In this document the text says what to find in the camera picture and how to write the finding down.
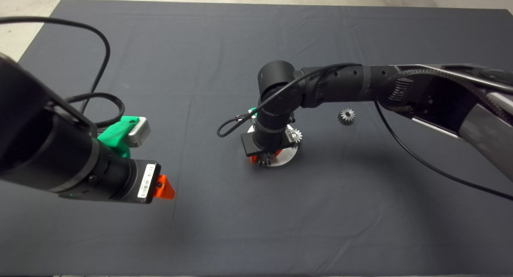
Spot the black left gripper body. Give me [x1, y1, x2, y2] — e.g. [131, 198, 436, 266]
[59, 159, 162, 204]

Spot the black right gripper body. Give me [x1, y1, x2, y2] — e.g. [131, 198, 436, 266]
[241, 125, 299, 157]

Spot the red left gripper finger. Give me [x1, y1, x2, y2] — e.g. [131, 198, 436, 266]
[153, 174, 176, 200]

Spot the round metal plate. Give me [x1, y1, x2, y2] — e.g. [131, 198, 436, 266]
[245, 124, 299, 168]

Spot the dark grey table cloth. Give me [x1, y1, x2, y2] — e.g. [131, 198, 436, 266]
[0, 0, 513, 276]

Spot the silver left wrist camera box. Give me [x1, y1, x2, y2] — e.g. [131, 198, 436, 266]
[127, 117, 151, 148]

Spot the green left camera mount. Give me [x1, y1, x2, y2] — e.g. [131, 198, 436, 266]
[97, 116, 141, 158]

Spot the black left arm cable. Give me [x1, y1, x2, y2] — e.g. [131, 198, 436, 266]
[0, 16, 126, 129]

